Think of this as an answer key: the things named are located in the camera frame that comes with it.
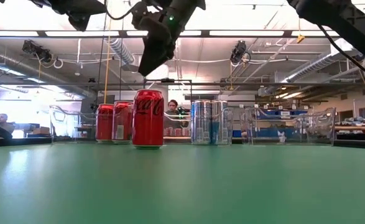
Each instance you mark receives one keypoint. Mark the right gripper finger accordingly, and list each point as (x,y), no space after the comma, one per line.
(157,53)

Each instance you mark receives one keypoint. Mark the red cola can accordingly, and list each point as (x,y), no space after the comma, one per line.
(104,123)
(148,118)
(123,121)

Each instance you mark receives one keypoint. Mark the blue silver slim can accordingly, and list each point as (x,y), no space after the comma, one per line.
(221,121)
(201,121)

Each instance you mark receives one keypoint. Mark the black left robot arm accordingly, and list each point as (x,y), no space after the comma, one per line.
(76,9)

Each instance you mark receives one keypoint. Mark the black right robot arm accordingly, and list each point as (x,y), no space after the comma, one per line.
(340,21)

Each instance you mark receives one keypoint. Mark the row of small red cans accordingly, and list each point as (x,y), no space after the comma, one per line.
(176,132)

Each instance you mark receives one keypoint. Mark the white tank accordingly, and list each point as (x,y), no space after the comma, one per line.
(162,74)

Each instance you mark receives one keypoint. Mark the overhead light bar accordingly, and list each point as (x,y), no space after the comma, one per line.
(205,33)

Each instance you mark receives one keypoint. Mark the person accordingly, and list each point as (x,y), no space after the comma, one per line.
(3,123)
(173,112)

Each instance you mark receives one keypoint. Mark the clear plastic bin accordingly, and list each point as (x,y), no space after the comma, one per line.
(177,138)
(70,130)
(319,130)

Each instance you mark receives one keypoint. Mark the blue storage bin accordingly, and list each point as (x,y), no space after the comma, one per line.
(275,113)

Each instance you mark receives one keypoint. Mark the green table mat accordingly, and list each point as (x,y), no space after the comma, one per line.
(182,186)

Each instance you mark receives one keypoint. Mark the brown cardboard box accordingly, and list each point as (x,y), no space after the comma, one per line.
(40,130)

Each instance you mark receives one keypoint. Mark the wooden workbench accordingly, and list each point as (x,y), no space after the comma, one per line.
(356,128)

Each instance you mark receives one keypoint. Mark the silver ribbed duct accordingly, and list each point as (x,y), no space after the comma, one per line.
(319,63)
(121,49)

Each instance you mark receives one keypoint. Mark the black ceiling camera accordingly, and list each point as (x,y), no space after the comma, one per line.
(36,51)
(239,51)

